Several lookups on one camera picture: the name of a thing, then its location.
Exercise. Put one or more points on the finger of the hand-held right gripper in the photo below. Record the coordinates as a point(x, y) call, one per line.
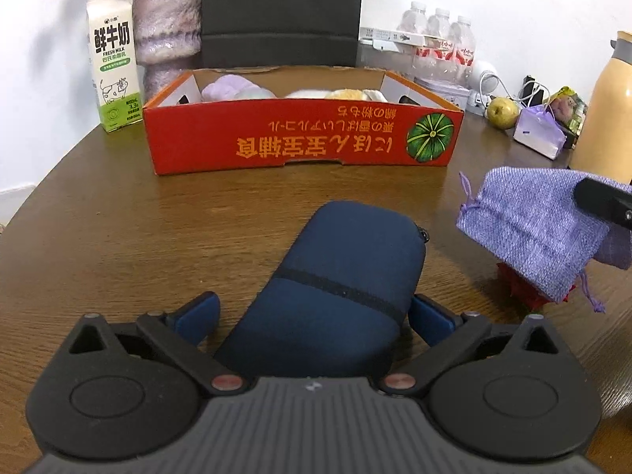
point(605, 202)

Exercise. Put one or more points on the white green milk carton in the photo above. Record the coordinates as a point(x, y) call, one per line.
point(114, 59)

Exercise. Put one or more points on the colourful snack packet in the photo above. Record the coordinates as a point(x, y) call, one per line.
point(570, 108)

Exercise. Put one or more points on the clear plastic water bottle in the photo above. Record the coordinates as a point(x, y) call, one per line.
point(461, 39)
point(438, 29)
point(412, 19)

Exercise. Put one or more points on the black charger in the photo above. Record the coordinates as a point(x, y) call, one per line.
point(532, 90)

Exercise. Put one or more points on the red cloth bag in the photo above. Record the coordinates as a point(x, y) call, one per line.
point(518, 284)

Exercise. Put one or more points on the orange cardboard box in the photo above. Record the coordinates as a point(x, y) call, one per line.
point(296, 133)

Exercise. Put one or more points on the flat white carton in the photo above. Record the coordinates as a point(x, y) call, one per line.
point(390, 37)

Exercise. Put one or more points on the navy blue zip pouch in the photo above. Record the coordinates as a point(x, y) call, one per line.
point(335, 256)

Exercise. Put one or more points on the beige thermos jug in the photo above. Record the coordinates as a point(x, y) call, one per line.
point(610, 108)

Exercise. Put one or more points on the purple white packet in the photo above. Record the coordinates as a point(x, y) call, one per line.
point(538, 133)

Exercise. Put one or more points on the mottled purple glass vase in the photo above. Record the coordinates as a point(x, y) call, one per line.
point(165, 24)

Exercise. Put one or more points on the green apple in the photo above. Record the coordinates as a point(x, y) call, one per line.
point(502, 113)

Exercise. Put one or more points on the lavender fluffy plush toy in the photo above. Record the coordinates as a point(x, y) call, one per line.
point(232, 86)

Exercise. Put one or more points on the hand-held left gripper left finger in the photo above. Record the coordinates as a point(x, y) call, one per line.
point(197, 316)

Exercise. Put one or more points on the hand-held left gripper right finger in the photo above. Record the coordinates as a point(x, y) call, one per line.
point(434, 321)

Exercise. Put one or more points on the yellow white plush toy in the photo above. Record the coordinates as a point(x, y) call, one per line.
point(345, 94)

